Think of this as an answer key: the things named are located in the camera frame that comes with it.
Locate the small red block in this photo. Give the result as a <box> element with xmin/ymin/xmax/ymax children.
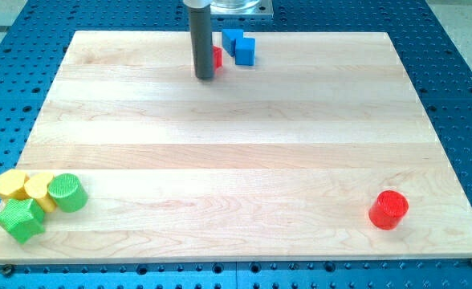
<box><xmin>213</xmin><ymin>46</ymin><xmax>223</xmax><ymax>70</ymax></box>

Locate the wooden board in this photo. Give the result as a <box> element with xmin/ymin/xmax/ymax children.
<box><xmin>0</xmin><ymin>31</ymin><xmax>472</xmax><ymax>264</ymax></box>

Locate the blue triangle block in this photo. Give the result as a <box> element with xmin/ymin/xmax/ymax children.
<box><xmin>221</xmin><ymin>29</ymin><xmax>244</xmax><ymax>57</ymax></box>

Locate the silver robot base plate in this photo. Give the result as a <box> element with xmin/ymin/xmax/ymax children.
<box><xmin>211</xmin><ymin>0</ymin><xmax>274</xmax><ymax>19</ymax></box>

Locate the red cylinder block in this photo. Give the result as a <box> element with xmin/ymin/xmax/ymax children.
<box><xmin>368</xmin><ymin>190</ymin><xmax>409</xmax><ymax>230</ymax></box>

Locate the blue cube block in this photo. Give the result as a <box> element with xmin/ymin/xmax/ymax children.
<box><xmin>234</xmin><ymin>38</ymin><xmax>255</xmax><ymax>66</ymax></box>

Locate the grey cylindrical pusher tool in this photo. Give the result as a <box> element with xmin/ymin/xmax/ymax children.
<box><xmin>188</xmin><ymin>2</ymin><xmax>214</xmax><ymax>80</ymax></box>

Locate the yellow heart block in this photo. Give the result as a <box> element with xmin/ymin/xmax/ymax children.
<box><xmin>24</xmin><ymin>172</ymin><xmax>57</xmax><ymax>213</ymax></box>

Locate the green star block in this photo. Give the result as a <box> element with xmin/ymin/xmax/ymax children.
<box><xmin>0</xmin><ymin>198</ymin><xmax>46</xmax><ymax>244</ymax></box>

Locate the yellow hexagon block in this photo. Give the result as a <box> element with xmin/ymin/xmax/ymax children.
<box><xmin>0</xmin><ymin>169</ymin><xmax>29</xmax><ymax>200</ymax></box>

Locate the green cylinder block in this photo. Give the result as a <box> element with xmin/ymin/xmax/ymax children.
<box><xmin>48</xmin><ymin>173</ymin><xmax>88</xmax><ymax>213</ymax></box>

